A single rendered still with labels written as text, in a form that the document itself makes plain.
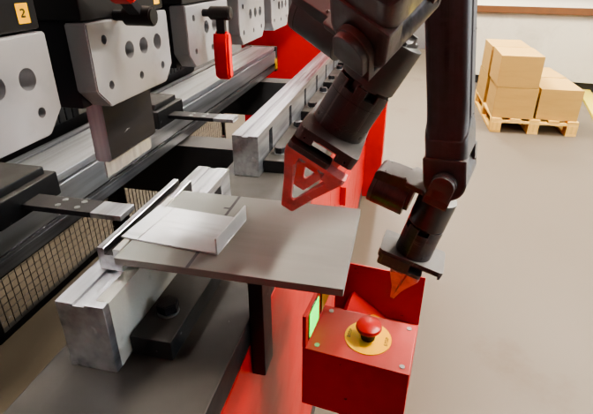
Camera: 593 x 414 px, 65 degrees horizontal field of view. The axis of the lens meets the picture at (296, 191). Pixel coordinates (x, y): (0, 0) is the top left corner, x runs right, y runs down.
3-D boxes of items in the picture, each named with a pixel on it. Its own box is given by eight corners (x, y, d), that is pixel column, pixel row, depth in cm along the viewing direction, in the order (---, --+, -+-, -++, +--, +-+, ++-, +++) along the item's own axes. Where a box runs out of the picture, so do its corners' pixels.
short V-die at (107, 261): (123, 271, 55) (119, 250, 54) (101, 267, 56) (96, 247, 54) (192, 198, 73) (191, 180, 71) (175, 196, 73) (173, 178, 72)
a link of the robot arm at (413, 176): (459, 184, 60) (473, 154, 66) (378, 149, 63) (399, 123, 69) (428, 245, 68) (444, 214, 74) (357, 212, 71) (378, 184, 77)
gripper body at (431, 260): (382, 237, 78) (397, 201, 75) (440, 260, 77) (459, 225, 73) (375, 258, 73) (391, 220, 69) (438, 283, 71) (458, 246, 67)
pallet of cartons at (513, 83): (552, 105, 479) (568, 41, 451) (577, 139, 385) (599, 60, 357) (473, 100, 499) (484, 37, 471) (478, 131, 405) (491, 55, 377)
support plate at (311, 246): (342, 297, 48) (343, 289, 47) (115, 265, 53) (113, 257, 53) (360, 214, 64) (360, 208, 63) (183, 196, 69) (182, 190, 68)
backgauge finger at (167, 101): (226, 134, 95) (224, 111, 93) (113, 126, 100) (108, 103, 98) (244, 117, 106) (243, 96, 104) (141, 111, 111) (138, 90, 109)
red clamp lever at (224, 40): (232, 80, 65) (228, 6, 61) (205, 79, 66) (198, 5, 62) (236, 78, 67) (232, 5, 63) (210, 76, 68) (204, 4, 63)
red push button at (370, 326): (378, 353, 70) (379, 334, 68) (352, 346, 71) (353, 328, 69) (382, 334, 73) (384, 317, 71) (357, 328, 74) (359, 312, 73)
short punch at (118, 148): (115, 178, 53) (100, 96, 49) (100, 176, 53) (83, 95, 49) (157, 148, 61) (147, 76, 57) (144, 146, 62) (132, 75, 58)
